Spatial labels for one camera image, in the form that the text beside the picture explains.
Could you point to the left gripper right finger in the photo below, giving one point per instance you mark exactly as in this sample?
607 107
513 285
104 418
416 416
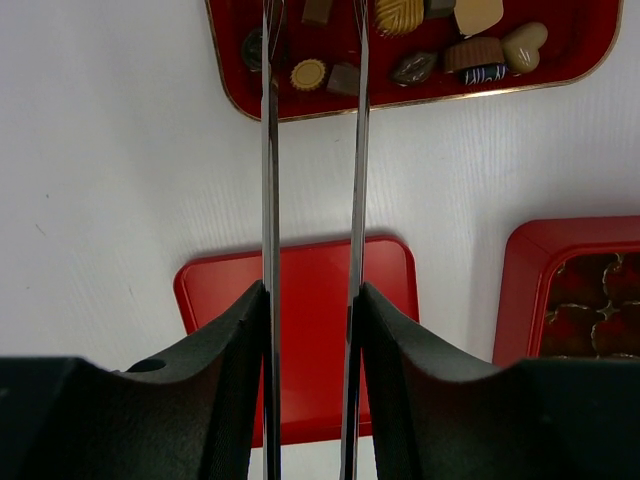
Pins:
438 412

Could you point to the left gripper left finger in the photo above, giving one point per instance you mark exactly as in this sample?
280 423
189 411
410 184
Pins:
186 412

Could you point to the metal tweezers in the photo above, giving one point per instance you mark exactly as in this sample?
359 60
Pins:
273 15

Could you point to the brown rectangular chocolate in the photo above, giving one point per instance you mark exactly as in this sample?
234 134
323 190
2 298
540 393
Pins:
317 12

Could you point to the red compartment chocolate box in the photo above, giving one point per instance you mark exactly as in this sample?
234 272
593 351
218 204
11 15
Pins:
570 289

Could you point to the blue striped chocolate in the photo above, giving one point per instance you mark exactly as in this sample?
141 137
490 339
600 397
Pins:
483 74

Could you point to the dark lips chocolate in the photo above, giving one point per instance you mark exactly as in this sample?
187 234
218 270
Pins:
414 69

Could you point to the brown cube chocolate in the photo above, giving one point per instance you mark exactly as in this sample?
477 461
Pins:
344 80

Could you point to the yellow round chocolate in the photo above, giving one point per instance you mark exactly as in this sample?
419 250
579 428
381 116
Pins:
308 75

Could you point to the red chocolate tray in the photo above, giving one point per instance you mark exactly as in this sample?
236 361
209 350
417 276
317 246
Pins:
580 36

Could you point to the brown cup chocolate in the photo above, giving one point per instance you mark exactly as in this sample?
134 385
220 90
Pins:
473 52

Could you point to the dark round chocolate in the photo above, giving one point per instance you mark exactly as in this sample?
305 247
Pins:
251 51

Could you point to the cream heart chocolate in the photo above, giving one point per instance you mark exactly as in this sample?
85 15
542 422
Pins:
521 47

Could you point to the yellow ridged chocolate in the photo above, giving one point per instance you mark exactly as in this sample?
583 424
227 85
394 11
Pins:
398 17

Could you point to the cream square chocolate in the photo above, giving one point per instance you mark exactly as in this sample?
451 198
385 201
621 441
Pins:
476 16

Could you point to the red box lid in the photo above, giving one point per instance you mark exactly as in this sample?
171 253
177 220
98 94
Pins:
314 288

